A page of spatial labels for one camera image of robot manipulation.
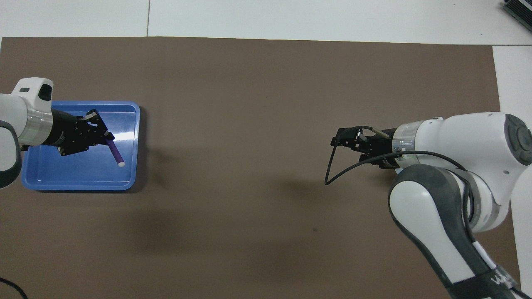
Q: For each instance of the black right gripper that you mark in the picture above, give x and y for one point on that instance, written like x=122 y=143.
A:
x=380 y=147

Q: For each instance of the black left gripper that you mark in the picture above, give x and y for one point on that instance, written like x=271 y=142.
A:
x=68 y=131

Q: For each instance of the purple highlighter pen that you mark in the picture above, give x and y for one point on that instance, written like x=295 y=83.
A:
x=116 y=154

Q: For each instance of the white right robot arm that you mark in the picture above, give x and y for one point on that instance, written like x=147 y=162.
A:
x=465 y=145

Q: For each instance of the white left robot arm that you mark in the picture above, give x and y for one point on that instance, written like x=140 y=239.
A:
x=16 y=120

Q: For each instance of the blue plastic tray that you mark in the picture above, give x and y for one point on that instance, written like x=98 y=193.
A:
x=83 y=174

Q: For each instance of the brown table mat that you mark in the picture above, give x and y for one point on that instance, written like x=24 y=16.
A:
x=249 y=104

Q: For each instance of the grey ribbed device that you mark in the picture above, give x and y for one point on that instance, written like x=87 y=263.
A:
x=519 y=8

